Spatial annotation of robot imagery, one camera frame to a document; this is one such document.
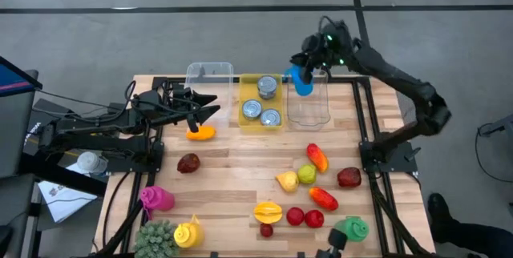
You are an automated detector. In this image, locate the red orange mango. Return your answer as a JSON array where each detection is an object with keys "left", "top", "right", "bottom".
[
  {"left": 309, "top": 187, "right": 340, "bottom": 212},
  {"left": 306, "top": 143, "right": 330, "bottom": 174}
]

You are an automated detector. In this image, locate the yellow starfruit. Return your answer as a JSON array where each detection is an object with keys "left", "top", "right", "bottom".
[{"left": 253, "top": 201, "right": 284, "bottom": 225}]

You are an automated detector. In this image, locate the yellow pear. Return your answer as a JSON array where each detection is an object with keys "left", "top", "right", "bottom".
[{"left": 275, "top": 170, "right": 300, "bottom": 193}]

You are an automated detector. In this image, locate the dark red fruit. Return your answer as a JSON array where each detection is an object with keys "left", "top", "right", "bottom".
[
  {"left": 336, "top": 167, "right": 362, "bottom": 189},
  {"left": 176, "top": 152, "right": 201, "bottom": 175}
]

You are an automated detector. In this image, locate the green-labelled tin can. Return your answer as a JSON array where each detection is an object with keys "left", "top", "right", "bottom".
[{"left": 256, "top": 75, "right": 279, "bottom": 101}]

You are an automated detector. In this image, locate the black cylindrical object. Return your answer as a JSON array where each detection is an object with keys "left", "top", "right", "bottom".
[{"left": 316, "top": 228, "right": 349, "bottom": 258}]

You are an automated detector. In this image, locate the green succulent plant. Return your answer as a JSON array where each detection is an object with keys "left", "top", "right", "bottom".
[{"left": 133, "top": 220, "right": 181, "bottom": 258}]

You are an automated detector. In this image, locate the black floor cable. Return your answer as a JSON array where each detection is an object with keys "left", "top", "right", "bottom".
[{"left": 475, "top": 121, "right": 513, "bottom": 183}]

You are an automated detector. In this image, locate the yellow squeeze bottle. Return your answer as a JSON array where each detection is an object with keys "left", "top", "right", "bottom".
[{"left": 172, "top": 213, "right": 205, "bottom": 249}]

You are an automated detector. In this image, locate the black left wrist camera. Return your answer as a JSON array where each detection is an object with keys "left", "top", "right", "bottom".
[{"left": 131, "top": 91, "right": 161, "bottom": 111}]

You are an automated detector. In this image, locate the person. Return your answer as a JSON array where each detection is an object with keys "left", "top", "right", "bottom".
[{"left": 426, "top": 192, "right": 513, "bottom": 258}]

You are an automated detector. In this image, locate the black power cable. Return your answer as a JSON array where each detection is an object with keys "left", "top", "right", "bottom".
[{"left": 102, "top": 171, "right": 131, "bottom": 251}]

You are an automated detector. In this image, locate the pink squeeze bottle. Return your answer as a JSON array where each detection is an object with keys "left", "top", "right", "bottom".
[{"left": 139, "top": 185, "right": 176, "bottom": 221}]

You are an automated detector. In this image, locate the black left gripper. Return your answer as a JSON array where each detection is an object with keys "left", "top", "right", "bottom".
[{"left": 160, "top": 83, "right": 221, "bottom": 134}]

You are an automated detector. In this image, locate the clear plastic bin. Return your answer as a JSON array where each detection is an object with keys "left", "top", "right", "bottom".
[
  {"left": 285, "top": 67, "right": 330, "bottom": 131},
  {"left": 184, "top": 62, "right": 235, "bottom": 125}
]

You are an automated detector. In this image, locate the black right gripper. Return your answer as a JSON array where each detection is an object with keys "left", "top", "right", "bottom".
[{"left": 290, "top": 19, "right": 356, "bottom": 86}]

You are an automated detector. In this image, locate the lime green fruit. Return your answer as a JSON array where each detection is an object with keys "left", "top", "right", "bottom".
[{"left": 297, "top": 163, "right": 317, "bottom": 185}]

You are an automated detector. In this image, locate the white paper sheet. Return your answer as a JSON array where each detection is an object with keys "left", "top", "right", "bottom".
[{"left": 38, "top": 163, "right": 99, "bottom": 224}]

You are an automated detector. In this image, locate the black support beam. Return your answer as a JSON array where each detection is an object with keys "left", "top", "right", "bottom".
[{"left": 18, "top": 153, "right": 107, "bottom": 197}]

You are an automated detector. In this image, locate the dark blue monitor screen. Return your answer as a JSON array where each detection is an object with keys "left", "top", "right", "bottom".
[{"left": 0, "top": 55, "right": 43, "bottom": 99}]

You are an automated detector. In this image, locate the grey cabinet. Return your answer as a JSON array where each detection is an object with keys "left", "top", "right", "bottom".
[{"left": 0, "top": 69, "right": 41, "bottom": 179}]

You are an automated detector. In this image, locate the silver tin can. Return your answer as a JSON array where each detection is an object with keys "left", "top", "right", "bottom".
[{"left": 261, "top": 108, "right": 283, "bottom": 127}]

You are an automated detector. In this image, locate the black aluminium table frame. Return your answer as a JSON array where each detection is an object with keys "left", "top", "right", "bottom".
[{"left": 91, "top": 74, "right": 438, "bottom": 258}]

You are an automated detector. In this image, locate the blue squeeze bottle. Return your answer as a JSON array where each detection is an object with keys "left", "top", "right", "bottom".
[{"left": 285, "top": 64, "right": 315, "bottom": 98}]

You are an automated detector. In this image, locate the red apple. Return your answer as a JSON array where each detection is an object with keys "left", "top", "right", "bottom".
[
  {"left": 285, "top": 206, "right": 305, "bottom": 227},
  {"left": 304, "top": 209, "right": 325, "bottom": 229}
]

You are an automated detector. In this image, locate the yellow plastic bin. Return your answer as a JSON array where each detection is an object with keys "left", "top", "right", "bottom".
[{"left": 238, "top": 74, "right": 286, "bottom": 133}]

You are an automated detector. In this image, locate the blue-labelled tin can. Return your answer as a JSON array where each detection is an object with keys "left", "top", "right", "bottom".
[{"left": 241, "top": 99, "right": 264, "bottom": 121}]

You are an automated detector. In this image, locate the green squeeze bottle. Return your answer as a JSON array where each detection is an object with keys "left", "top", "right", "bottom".
[{"left": 334, "top": 216, "right": 370, "bottom": 243}]

